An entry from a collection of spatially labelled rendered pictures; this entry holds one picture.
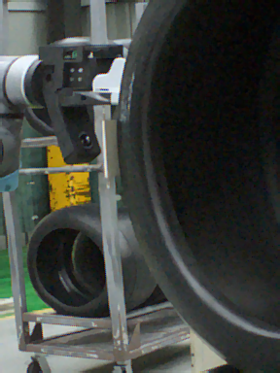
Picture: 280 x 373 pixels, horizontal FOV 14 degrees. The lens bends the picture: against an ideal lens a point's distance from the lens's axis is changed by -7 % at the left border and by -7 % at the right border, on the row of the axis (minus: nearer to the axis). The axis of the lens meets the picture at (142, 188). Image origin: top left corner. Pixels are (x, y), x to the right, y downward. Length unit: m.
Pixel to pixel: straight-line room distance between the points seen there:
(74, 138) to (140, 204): 0.24
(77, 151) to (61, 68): 0.11
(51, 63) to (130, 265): 3.47
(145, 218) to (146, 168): 0.05
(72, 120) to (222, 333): 0.41
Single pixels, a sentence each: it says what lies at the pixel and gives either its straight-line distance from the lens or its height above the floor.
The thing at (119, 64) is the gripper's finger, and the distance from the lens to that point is 1.35.
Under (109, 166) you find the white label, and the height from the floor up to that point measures 1.15.
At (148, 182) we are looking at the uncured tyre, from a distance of 1.19.
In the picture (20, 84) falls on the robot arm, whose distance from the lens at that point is 1.47.
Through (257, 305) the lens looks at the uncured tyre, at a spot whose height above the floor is 0.97.
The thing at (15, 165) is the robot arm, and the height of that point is 1.15.
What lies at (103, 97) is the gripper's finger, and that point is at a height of 1.23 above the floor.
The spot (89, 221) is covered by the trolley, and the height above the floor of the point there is 0.81.
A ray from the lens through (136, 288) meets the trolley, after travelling 4.94.
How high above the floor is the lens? 1.19
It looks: 3 degrees down
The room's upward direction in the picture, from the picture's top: 4 degrees counter-clockwise
